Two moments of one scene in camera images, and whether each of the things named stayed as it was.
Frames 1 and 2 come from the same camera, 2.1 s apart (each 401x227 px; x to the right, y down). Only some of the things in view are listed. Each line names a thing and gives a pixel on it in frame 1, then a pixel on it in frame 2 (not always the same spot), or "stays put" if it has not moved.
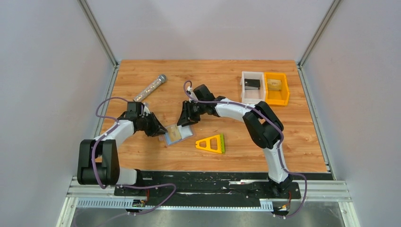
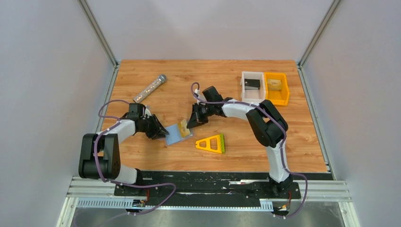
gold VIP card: [174, 133] -> [184, 131]
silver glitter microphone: [161, 79] stays put
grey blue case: [177, 133] stays put
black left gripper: [150, 124] stays put
